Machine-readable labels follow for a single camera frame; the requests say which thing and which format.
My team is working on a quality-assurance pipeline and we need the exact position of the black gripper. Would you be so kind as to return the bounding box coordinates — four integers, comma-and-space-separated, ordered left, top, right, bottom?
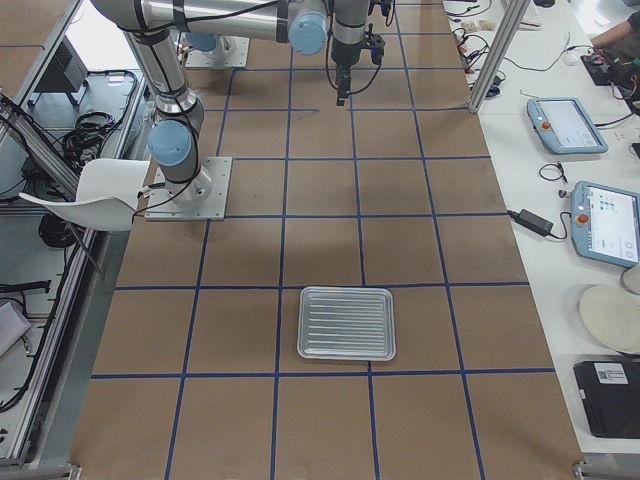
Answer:
329, 22, 385, 106

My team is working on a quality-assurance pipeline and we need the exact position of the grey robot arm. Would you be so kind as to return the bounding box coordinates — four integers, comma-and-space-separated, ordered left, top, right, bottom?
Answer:
93, 1, 390, 194

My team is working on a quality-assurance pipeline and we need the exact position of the ribbed metal tray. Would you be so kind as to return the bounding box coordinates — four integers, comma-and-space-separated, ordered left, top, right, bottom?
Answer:
297, 286, 396, 362

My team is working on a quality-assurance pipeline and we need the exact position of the upper blue teach pendant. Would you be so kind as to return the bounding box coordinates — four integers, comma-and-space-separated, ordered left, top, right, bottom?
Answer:
526, 97, 609, 155

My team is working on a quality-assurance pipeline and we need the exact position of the blue teach pendant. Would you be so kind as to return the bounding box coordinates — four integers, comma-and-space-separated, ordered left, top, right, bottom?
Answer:
570, 181, 639, 268
526, 97, 609, 155

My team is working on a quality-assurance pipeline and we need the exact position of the black power adapter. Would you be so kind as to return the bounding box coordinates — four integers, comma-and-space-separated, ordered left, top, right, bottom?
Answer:
507, 209, 555, 238

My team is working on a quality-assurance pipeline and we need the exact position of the white plastic chair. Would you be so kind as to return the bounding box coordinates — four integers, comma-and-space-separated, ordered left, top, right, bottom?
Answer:
19, 158, 150, 232

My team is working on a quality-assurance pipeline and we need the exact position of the lower blue teach pendant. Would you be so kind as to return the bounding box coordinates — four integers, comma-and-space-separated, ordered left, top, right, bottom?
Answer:
570, 181, 639, 268

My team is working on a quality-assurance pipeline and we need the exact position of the beige round plate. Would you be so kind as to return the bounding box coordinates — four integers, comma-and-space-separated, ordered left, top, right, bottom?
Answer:
579, 285, 639, 355

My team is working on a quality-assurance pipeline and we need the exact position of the black laptop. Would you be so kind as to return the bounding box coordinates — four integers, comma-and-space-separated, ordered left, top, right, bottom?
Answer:
573, 361, 639, 439

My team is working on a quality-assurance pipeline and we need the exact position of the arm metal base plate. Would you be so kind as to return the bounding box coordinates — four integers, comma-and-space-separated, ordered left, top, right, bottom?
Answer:
184, 33, 250, 70
143, 157, 233, 221

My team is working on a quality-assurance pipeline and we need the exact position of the right aluminium frame post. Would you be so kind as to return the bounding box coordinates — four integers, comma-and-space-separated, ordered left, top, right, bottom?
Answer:
468, 0, 529, 114

